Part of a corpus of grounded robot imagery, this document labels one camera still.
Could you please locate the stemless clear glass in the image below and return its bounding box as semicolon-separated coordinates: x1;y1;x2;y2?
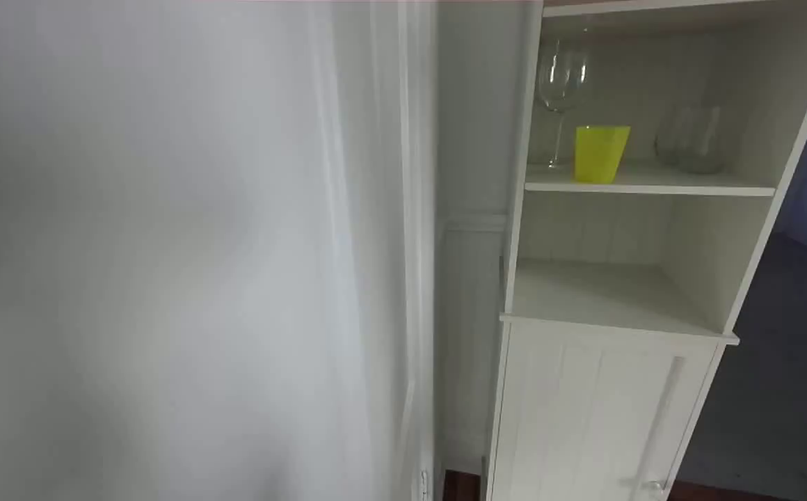
655;106;723;177

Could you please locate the clear wine glass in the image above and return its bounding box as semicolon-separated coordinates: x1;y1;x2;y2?
535;39;592;174

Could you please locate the white door handle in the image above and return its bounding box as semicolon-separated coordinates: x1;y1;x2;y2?
633;357;685;501

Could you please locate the white cabinet door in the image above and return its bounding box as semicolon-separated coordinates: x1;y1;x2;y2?
487;323;723;501

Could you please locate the white shelf cabinet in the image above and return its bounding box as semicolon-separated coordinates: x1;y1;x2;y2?
482;0;807;501

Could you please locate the yellow plastic cup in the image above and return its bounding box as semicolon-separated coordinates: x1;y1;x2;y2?
577;126;633;185

